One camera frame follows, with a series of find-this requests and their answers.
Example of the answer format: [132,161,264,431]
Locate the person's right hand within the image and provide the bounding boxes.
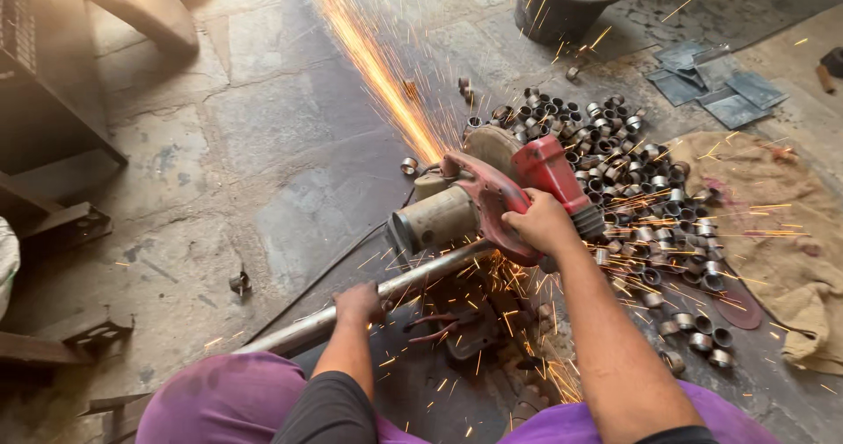
[502,188,584,258]

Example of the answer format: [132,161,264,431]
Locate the person's left hand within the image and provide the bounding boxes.
[332,281,391,327]

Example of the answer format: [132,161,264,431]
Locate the red metal chop saw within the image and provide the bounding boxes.
[385,124,607,366]

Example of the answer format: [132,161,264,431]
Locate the long grey metal pipe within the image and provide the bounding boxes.
[234,238,499,357]

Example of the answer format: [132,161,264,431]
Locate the pile of cut metal rings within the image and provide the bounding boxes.
[458,77,736,374]

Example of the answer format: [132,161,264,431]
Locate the black shirt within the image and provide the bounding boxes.
[271,370,720,444]

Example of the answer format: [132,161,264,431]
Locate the purple trousers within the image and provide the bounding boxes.
[135,352,782,444]

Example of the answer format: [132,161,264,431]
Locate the black plastic bucket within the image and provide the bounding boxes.
[514,0,630,47]

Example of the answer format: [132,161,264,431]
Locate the heap of grey metal sheets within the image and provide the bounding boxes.
[645,39,789,130]

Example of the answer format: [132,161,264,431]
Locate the worn dark red cutting disc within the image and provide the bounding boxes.
[711,279,765,332]

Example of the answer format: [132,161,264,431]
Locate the brown burlap sack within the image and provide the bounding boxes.
[664,131,843,376]

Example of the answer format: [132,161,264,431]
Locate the white woven sack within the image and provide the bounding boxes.
[0,217,21,321]

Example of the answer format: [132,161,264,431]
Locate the slanted wooden beam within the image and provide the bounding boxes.
[40,0,200,58]

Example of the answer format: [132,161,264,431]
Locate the dark metal workbench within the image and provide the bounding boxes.
[0,0,129,176]

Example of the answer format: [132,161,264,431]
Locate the red handled pliers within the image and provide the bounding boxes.
[403,311,463,345]

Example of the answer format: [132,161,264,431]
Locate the black power cable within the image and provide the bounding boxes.
[244,184,417,343]

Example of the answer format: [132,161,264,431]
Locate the rusty metal frame piece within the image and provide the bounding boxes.
[78,391,154,444]

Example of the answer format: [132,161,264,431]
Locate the perforated metal bracket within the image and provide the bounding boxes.
[0,200,114,249]
[0,315,136,367]

